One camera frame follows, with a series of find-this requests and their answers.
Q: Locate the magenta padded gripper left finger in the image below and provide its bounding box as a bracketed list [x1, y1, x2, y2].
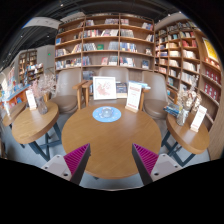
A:
[42, 143, 91, 185]

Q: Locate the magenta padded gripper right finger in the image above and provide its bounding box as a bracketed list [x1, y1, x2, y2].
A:
[132, 143, 182, 185]

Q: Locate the light blue computer mouse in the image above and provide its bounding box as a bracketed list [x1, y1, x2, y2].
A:
[100, 107, 113, 118]

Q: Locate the round blue mouse pad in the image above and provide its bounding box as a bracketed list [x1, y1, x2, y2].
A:
[92, 106, 121, 123]

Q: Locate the round wooden centre table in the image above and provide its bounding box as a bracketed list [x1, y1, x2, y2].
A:
[61, 104, 162, 179]

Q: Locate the right wooden side table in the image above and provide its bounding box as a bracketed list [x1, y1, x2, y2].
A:
[161, 114, 210, 166]

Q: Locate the wooden side table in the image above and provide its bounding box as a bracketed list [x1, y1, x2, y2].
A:
[161, 114, 210, 166]
[11, 100, 63, 162]

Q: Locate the left wooden side table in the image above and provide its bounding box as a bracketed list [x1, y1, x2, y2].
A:
[11, 100, 63, 162]

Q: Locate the stack of books right table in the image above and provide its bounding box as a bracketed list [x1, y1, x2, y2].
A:
[163, 103, 180, 117]

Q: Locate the right beige armchair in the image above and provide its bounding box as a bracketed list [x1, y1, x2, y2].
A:
[139, 70, 170, 122]

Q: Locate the beige armchair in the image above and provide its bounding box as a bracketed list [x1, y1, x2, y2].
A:
[51, 68, 85, 114]
[81, 66, 130, 108]
[139, 70, 170, 122]

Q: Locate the left beige armchair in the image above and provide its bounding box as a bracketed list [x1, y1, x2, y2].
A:
[51, 68, 85, 114]

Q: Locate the red and white sign stand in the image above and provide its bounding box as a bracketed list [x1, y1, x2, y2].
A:
[125, 82, 142, 112]

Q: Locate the white sign card right table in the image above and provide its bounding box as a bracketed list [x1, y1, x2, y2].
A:
[190, 106, 207, 132]

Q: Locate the white sign card table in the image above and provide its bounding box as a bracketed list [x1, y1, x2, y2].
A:
[190, 106, 207, 132]
[26, 90, 37, 110]

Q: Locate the white sign card left table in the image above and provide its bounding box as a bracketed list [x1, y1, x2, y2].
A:
[26, 90, 37, 110]

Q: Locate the glass vase with dried flowers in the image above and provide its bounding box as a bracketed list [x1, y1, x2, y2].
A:
[177, 75, 202, 126]

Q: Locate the far left wooden table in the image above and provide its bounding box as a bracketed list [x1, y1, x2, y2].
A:
[1, 101, 28, 149]

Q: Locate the dark book behind picture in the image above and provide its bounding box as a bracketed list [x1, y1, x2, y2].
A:
[116, 83, 127, 98]

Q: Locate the glass vase with pink flowers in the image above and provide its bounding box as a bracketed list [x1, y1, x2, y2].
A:
[30, 74, 56, 115]

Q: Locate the white framed red picture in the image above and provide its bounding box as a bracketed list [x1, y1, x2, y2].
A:
[93, 76, 116, 100]

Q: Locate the orange book display counter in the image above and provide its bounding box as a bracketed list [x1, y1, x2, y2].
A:
[2, 85, 29, 108]

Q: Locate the middle beige armchair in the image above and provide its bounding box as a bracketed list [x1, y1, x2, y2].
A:
[81, 66, 130, 108]

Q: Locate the distant wooden bookshelf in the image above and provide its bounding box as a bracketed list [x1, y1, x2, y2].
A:
[18, 50, 44, 85]

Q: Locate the large wooden centre bookshelf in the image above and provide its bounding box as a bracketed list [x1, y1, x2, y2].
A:
[55, 13, 155, 80]

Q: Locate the wooden right wall bookshelf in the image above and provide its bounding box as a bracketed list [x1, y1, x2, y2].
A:
[155, 17, 224, 160]

